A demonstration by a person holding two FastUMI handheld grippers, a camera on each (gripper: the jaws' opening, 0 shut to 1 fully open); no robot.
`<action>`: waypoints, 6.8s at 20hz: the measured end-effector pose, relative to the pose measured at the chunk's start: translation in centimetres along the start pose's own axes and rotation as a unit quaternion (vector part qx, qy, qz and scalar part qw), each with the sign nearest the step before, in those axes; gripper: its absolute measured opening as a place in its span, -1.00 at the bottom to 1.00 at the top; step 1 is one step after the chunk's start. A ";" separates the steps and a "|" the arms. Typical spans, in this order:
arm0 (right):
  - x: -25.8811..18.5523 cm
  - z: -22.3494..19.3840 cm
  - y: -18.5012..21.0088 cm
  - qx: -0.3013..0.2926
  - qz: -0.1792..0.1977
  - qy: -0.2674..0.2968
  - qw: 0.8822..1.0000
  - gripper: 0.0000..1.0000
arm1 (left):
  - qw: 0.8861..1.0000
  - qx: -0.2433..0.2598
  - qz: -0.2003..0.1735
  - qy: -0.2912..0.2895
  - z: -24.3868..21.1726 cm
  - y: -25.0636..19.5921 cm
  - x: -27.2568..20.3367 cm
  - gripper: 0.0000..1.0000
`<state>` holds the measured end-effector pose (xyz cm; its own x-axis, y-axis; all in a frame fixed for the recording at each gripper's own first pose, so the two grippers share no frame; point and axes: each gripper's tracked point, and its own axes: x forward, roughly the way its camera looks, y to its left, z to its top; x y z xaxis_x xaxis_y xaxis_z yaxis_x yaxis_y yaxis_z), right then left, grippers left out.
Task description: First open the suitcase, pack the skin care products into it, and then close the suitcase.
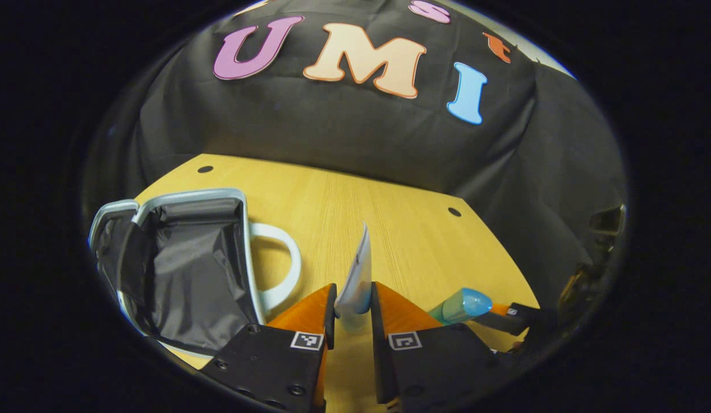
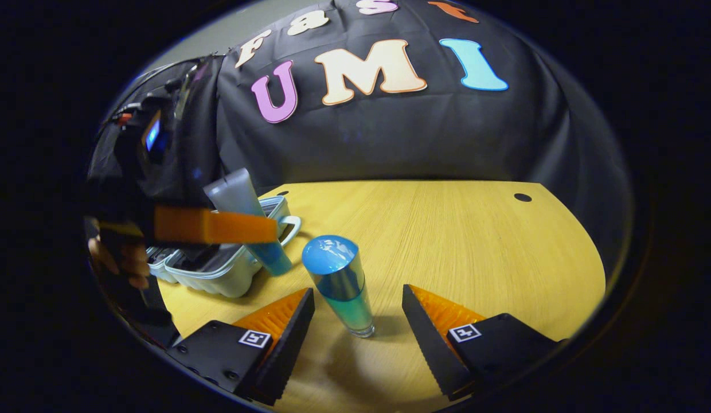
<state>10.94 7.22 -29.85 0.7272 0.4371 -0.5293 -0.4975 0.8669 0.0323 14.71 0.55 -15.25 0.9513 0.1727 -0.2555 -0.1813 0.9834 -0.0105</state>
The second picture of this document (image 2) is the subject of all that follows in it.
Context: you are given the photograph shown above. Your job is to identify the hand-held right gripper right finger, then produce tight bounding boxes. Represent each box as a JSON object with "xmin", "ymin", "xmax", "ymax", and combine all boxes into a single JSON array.
[{"xmin": 401, "ymin": 283, "xmax": 562, "ymax": 402}]

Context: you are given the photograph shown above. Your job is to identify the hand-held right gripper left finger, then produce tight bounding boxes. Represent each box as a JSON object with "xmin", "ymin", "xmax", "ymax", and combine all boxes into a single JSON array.
[{"xmin": 166, "ymin": 287, "xmax": 316, "ymax": 407}]

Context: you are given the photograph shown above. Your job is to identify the grey blue squeeze tube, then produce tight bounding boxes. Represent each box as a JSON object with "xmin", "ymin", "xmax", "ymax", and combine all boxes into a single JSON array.
[{"xmin": 204, "ymin": 167, "xmax": 293, "ymax": 277}]

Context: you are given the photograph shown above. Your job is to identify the white suitcase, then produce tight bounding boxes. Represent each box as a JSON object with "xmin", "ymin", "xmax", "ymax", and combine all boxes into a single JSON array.
[{"xmin": 144, "ymin": 195, "xmax": 302, "ymax": 299}]

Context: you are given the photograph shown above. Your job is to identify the blue green gradient bottle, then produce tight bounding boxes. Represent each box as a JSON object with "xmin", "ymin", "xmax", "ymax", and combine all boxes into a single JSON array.
[{"xmin": 302, "ymin": 234, "xmax": 376, "ymax": 339}]

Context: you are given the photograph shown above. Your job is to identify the black backdrop cloth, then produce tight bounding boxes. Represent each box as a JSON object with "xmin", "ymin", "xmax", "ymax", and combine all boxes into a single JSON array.
[{"xmin": 92, "ymin": 0, "xmax": 634, "ymax": 276}]

